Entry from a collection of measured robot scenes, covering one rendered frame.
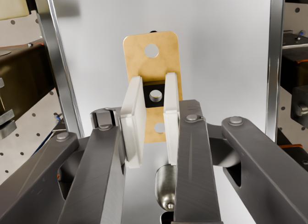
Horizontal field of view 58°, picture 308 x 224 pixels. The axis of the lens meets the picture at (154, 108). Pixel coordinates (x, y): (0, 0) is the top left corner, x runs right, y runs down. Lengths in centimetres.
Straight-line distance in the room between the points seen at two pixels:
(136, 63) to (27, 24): 45
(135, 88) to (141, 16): 11
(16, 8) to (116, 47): 9
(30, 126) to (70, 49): 44
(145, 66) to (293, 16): 45
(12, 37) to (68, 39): 37
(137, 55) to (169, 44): 2
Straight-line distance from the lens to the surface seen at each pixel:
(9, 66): 28
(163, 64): 20
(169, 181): 29
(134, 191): 34
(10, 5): 26
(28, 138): 72
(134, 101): 15
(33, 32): 63
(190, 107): 15
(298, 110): 31
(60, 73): 29
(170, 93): 15
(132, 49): 20
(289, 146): 48
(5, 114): 26
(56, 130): 56
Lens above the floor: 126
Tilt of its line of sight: 68 degrees down
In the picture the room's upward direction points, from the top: 175 degrees counter-clockwise
